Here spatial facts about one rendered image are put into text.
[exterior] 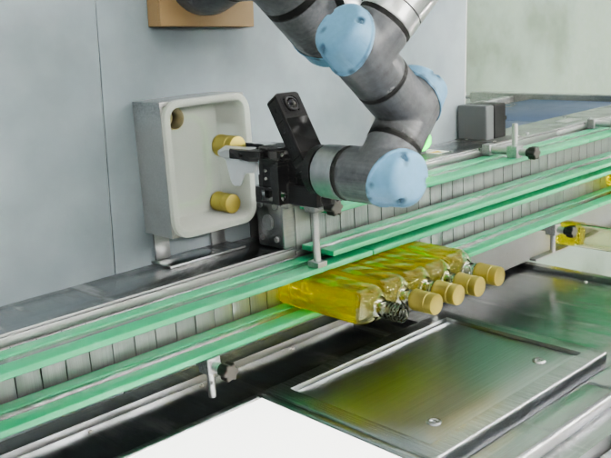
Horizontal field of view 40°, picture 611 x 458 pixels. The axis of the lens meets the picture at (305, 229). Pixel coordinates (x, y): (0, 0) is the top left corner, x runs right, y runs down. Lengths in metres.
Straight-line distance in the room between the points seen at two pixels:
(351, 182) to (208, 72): 0.49
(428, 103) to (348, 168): 0.13
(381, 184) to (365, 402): 0.40
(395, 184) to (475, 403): 0.41
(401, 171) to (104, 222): 0.55
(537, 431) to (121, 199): 0.74
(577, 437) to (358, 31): 0.65
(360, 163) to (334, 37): 0.17
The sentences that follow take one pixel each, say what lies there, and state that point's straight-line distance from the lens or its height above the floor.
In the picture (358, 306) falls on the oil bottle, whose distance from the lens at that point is 1.33.
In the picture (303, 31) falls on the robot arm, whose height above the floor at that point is 0.97.
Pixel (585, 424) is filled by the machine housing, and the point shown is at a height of 1.39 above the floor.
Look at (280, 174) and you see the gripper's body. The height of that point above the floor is 1.06.
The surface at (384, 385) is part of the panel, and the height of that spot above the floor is 1.11.
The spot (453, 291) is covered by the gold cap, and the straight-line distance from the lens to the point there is 1.37.
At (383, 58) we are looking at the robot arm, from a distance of 1.03.
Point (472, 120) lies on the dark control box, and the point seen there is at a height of 0.80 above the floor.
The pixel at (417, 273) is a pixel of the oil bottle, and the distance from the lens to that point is 1.41.
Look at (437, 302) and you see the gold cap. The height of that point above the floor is 1.16.
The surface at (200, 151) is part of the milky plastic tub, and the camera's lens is 1.46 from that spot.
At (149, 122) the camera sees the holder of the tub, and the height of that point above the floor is 0.80.
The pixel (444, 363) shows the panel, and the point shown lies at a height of 1.13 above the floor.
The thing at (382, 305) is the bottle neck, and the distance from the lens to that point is 1.32.
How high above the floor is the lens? 1.94
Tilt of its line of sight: 45 degrees down
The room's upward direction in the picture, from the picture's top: 101 degrees clockwise
